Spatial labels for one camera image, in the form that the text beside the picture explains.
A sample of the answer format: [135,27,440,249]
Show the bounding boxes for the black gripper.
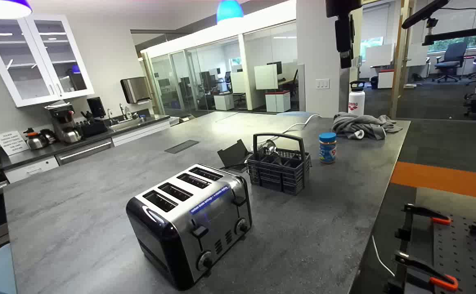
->
[325,0,361,70]

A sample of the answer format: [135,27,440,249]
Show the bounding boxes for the silver metal spoon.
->
[258,138,283,160]

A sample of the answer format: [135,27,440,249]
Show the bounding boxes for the black plastic cutlery basket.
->
[245,132,312,195]

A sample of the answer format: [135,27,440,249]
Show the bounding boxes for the white bottle red label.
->
[346,79,368,117]

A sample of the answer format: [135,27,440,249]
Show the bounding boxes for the grey crumpled cloth pile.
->
[332,111,400,142]

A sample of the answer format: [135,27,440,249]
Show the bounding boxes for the white filing cabinet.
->
[212,93,235,112]
[263,89,292,114]

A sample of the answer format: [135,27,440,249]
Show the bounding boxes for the peanut butter jar blue lid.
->
[317,130,338,164]

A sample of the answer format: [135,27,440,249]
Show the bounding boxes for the blue office chair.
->
[430,40,467,83]

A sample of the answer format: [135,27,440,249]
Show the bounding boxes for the blue pendant lamp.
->
[216,0,245,22]

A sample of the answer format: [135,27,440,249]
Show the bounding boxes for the small open black case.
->
[216,137,251,169]

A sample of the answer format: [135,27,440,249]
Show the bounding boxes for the orange floor mat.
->
[389,160,476,202]

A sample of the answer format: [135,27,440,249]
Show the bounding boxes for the black table vent grille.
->
[163,138,201,155]

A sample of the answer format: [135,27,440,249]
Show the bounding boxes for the steel paper towel dispenser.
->
[119,75,153,106]

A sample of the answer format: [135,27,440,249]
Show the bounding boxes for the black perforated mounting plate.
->
[405,213,476,294]

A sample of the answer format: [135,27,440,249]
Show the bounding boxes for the silver four-slot toaster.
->
[124,161,253,290]

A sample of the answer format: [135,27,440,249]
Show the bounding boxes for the black countertop appliance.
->
[85,94,108,119]

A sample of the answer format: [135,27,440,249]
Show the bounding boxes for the kitchen counter with drawers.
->
[0,112,171,184]

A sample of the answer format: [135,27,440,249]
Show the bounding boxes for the black silver coffee maker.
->
[42,99,85,145]

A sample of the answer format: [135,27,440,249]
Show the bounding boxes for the steel coffee carafe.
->
[22,125,57,151]

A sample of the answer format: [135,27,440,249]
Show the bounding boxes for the white purple pendant lamp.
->
[0,0,34,21]

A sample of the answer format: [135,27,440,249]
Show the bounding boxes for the white printed paper sign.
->
[0,128,31,156]

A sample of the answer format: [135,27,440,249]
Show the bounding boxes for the wooden post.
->
[387,0,415,119]

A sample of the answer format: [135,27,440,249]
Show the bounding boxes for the black clamp orange handle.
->
[387,249,461,294]
[394,200,454,241]

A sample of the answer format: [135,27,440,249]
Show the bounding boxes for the white cable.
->
[369,233,397,277]

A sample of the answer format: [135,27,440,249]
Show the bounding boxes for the white glass-door wall cabinet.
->
[0,13,96,109]

